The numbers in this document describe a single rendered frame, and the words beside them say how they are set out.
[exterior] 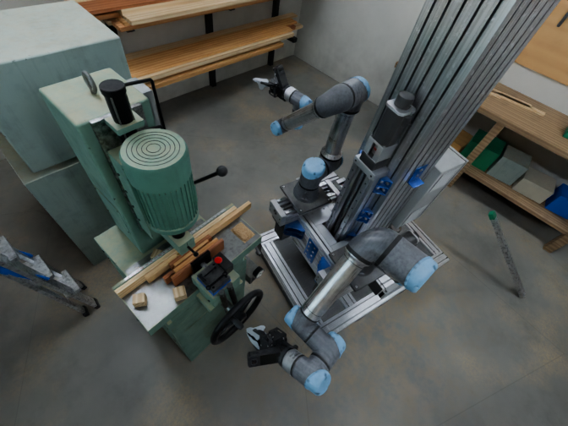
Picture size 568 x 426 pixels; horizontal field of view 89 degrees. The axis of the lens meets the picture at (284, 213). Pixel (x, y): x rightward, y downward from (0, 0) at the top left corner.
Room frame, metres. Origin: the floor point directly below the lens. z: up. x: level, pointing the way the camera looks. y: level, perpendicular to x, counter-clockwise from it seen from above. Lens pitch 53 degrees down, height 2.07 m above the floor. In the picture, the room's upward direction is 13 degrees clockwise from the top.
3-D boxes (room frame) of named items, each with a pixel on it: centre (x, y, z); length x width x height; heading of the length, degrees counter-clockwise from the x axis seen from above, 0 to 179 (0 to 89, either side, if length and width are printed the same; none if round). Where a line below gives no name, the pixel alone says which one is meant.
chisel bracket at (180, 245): (0.56, 0.40, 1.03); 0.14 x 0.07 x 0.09; 58
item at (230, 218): (0.64, 0.33, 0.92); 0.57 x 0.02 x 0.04; 148
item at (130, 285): (0.57, 0.39, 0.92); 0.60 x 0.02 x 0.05; 148
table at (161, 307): (0.50, 0.28, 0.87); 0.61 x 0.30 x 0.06; 148
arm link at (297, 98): (1.39, 0.04, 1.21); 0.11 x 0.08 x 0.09; 55
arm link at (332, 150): (1.24, -0.18, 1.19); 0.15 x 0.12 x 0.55; 145
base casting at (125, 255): (0.61, 0.49, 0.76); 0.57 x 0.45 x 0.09; 58
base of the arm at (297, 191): (1.13, -0.10, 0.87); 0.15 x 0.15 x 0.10
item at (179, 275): (0.51, 0.30, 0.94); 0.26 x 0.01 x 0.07; 148
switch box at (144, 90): (0.84, 0.58, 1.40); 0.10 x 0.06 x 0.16; 58
